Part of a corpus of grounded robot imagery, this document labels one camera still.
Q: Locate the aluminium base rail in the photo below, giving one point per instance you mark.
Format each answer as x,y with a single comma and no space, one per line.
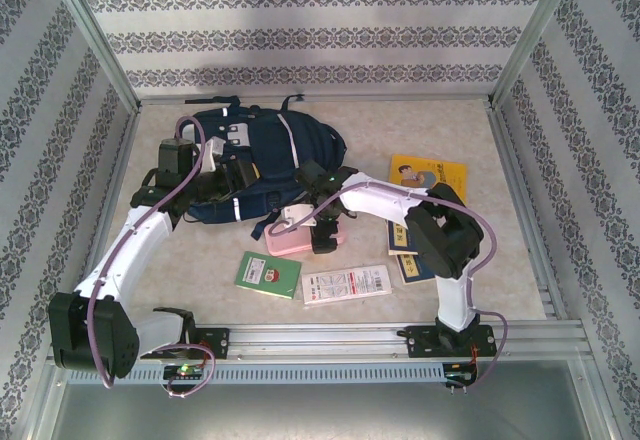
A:
315,340

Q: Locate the yellow cartoon book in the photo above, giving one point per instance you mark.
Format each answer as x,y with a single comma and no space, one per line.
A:
425,172

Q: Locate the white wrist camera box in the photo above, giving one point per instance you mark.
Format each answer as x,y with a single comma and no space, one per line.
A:
215,155
295,215

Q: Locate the aluminium side rail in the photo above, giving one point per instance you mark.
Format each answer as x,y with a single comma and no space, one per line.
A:
107,210
525,210

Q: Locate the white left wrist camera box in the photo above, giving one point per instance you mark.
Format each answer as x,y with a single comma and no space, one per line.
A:
215,155

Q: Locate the green notebook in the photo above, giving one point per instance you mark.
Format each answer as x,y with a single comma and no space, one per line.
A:
267,276

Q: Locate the thin aluminium rail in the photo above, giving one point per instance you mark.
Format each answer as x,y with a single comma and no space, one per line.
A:
400,99

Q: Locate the small circuit board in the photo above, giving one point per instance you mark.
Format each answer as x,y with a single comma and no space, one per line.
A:
457,375

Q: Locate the grey metal panel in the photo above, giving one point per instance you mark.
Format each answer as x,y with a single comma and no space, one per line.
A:
320,412

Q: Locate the white ruler set package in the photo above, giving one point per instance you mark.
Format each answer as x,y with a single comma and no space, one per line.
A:
347,285

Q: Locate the aluminium frame post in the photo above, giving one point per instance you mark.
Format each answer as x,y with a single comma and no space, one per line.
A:
535,35
95,40

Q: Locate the navy blue backpack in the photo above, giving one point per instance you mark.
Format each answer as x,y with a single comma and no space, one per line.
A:
270,150

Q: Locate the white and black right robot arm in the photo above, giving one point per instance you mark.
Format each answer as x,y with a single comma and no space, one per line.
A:
390,200

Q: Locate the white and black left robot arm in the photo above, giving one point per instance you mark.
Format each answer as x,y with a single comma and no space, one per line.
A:
135,240

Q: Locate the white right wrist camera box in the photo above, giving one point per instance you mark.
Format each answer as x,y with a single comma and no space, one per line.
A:
295,215

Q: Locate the pink pencil case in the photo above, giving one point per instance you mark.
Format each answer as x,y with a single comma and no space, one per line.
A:
290,242

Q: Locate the circuit board with green light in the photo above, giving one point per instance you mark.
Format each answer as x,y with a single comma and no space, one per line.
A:
182,371

